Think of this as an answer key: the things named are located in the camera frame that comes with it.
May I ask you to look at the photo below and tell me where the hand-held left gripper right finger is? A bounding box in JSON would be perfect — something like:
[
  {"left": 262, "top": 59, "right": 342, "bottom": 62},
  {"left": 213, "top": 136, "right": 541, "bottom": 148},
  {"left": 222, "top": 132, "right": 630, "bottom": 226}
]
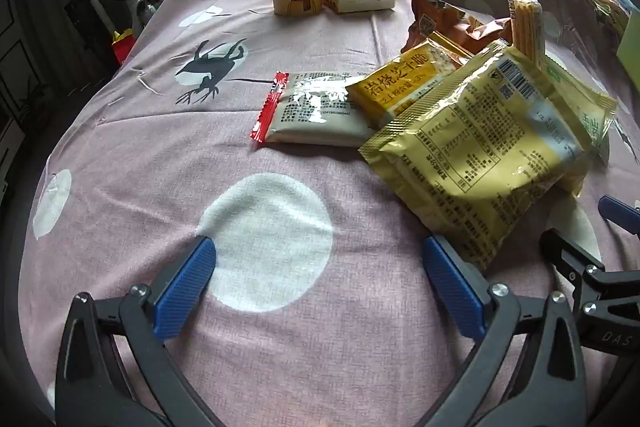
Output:
[{"left": 421, "top": 235, "right": 588, "bottom": 427}]

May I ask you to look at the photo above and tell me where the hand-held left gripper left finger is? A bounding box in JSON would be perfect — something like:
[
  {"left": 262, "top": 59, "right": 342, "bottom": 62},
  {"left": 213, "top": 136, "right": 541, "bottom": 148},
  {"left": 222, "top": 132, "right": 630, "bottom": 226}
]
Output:
[{"left": 54, "top": 235, "right": 228, "bottom": 427}]

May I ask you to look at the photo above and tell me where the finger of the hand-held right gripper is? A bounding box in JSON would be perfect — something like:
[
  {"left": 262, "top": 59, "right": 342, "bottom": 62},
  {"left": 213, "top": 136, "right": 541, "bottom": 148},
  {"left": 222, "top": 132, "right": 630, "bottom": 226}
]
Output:
[
  {"left": 539, "top": 228, "right": 640, "bottom": 309},
  {"left": 597, "top": 194, "right": 640, "bottom": 236}
]

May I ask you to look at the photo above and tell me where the pale yellow-green snack packet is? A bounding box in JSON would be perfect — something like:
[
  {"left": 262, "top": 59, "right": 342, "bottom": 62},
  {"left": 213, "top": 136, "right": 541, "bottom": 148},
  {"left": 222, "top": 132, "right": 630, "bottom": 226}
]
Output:
[{"left": 542, "top": 54, "right": 618, "bottom": 168}]

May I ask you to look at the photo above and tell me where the large yellow snack packet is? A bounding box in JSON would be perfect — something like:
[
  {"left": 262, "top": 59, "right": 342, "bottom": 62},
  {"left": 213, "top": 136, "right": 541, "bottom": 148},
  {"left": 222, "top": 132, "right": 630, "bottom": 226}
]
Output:
[{"left": 359, "top": 39, "right": 588, "bottom": 273}]

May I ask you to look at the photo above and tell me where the clear cracker packet printed label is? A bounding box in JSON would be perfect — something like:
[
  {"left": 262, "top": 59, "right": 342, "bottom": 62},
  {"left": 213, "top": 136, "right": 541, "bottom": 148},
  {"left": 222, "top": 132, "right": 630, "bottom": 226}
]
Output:
[{"left": 507, "top": 0, "right": 546, "bottom": 68}]

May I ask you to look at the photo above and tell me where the small yellow cracker packet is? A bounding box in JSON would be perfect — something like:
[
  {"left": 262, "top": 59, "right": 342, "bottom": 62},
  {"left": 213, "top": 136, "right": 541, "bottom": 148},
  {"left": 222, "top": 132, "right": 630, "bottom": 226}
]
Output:
[{"left": 346, "top": 31, "right": 473, "bottom": 130}]

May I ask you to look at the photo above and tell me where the grey packet with red ends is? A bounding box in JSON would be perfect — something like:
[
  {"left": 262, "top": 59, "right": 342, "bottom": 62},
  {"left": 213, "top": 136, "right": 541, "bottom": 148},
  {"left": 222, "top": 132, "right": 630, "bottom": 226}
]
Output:
[{"left": 250, "top": 72, "right": 381, "bottom": 149}]

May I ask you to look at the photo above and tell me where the pink dotted bed sheet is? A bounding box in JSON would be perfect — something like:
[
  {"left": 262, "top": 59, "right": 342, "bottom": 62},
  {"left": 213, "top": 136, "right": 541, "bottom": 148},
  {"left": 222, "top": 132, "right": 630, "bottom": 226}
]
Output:
[{"left": 10, "top": 0, "right": 640, "bottom": 427}]

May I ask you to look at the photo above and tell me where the stack of folded clothes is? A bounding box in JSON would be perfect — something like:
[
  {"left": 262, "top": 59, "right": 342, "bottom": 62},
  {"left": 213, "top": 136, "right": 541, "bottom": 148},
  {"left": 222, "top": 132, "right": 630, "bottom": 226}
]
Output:
[{"left": 575, "top": 0, "right": 632, "bottom": 35}]

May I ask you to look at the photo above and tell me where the red container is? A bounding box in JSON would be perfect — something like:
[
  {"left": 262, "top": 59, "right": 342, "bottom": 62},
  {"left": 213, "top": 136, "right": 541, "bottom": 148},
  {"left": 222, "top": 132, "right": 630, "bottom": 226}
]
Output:
[{"left": 111, "top": 29, "right": 138, "bottom": 66}]

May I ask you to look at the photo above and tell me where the orange snack packet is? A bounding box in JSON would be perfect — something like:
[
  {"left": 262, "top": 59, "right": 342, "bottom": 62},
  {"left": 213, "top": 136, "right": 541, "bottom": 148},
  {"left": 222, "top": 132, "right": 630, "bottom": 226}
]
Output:
[{"left": 400, "top": 0, "right": 513, "bottom": 55}]

